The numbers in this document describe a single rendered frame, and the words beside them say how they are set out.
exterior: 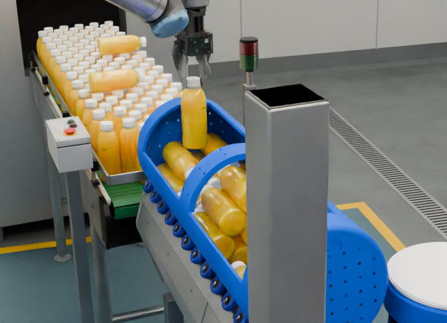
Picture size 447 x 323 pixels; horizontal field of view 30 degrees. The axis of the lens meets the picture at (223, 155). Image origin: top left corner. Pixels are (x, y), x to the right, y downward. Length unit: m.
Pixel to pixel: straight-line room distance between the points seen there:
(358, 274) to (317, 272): 0.82
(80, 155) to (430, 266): 1.09
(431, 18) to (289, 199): 6.52
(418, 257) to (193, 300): 0.54
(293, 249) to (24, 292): 3.15
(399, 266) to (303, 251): 1.06
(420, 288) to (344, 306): 0.19
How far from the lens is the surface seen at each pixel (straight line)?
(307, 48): 6.88
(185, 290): 2.08
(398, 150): 5.30
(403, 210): 4.51
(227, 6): 6.61
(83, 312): 2.77
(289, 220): 0.76
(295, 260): 0.79
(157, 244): 2.30
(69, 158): 2.44
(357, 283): 1.63
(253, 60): 2.78
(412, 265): 1.84
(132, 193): 2.53
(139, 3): 1.83
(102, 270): 2.91
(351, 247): 1.59
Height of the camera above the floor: 1.93
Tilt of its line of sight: 22 degrees down
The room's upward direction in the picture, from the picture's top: 2 degrees counter-clockwise
